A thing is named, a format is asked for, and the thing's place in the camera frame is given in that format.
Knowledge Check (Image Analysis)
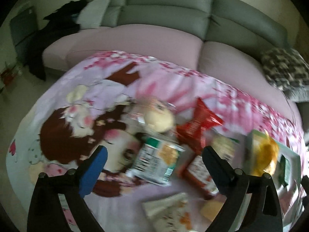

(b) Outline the dark grey panel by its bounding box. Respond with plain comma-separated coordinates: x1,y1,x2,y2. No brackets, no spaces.
10,6,38,66

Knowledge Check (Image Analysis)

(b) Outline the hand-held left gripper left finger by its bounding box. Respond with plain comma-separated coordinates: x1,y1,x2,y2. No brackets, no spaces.
27,145,108,232

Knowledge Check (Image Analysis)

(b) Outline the red packaging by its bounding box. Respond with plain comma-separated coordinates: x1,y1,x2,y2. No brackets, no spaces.
0,61,23,85

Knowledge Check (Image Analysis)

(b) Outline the white and orange cake packet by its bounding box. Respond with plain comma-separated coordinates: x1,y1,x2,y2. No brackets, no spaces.
142,193,194,232

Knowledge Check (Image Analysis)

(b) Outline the pink printed blanket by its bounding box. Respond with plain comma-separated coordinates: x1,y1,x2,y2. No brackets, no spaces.
6,50,306,232

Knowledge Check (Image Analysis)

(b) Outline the red snack packet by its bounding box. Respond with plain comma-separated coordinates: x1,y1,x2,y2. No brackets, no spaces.
176,98,224,155

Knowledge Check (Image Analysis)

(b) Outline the yellow snack packet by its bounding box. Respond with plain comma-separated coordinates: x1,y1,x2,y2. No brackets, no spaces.
246,130,280,177

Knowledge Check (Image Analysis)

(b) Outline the black clothing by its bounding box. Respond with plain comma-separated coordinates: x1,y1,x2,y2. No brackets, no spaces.
29,0,88,81

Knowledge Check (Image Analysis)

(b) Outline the dark green snack packet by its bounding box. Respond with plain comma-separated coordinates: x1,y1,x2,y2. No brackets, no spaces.
278,155,292,186

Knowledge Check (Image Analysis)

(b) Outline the white tray with yellow snack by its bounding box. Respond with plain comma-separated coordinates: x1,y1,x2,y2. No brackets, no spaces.
245,129,302,225

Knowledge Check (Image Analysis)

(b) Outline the green and white cracker packet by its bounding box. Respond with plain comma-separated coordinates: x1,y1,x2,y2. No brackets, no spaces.
126,136,186,186

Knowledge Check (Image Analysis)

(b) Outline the black and white patterned pillow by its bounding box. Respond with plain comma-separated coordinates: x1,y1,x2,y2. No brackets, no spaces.
260,47,309,91

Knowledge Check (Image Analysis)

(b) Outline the pale yellow slice snack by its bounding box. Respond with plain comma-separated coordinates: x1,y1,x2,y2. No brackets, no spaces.
200,199,226,223

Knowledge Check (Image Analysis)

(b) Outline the light grey pillow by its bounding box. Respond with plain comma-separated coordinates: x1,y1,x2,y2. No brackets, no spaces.
77,0,114,29

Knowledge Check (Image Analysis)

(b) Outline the white bun clear packet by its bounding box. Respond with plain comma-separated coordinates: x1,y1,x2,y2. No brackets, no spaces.
132,97,178,134

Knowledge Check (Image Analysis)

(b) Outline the grey sofa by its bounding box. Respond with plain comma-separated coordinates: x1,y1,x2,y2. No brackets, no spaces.
42,0,309,107

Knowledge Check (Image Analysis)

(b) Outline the pink sofa seat cover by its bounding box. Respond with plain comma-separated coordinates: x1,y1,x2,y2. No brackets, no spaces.
43,24,301,119

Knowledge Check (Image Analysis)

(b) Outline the red sausage packet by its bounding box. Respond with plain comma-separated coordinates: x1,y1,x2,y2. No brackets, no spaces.
176,153,226,200

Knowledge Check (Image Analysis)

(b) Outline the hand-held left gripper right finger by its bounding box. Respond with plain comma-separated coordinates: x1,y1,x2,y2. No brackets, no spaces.
202,146,283,232

